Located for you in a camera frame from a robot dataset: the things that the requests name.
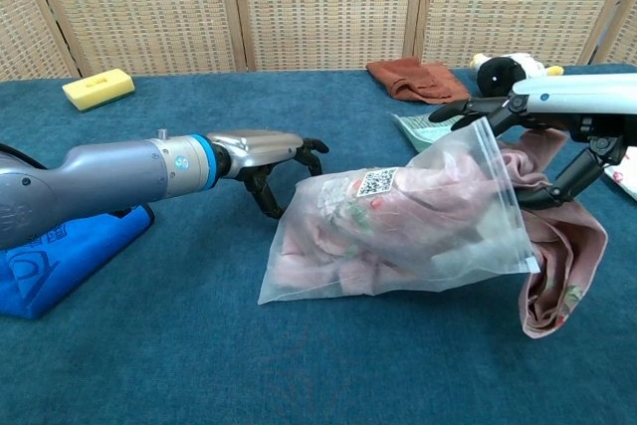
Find black white plush toy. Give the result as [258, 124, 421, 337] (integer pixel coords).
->
[469, 52, 566, 97]

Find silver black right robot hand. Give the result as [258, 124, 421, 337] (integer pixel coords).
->
[427, 73, 637, 211]

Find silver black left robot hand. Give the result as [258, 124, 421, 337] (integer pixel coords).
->
[206, 128, 330, 220]

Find pink floral cloth garment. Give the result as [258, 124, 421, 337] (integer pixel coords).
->
[497, 126, 609, 341]

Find mint green dustpan in wrap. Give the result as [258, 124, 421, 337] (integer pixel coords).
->
[390, 112, 462, 153]

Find blue folded cloth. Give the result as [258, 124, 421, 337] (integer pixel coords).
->
[0, 203, 155, 320]

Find rust brown folded towel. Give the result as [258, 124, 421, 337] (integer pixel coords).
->
[365, 57, 472, 105]

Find clear zip plastic bag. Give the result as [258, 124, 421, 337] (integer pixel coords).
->
[257, 114, 541, 306]

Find yellow green sponge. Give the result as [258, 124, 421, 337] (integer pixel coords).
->
[62, 68, 136, 113]

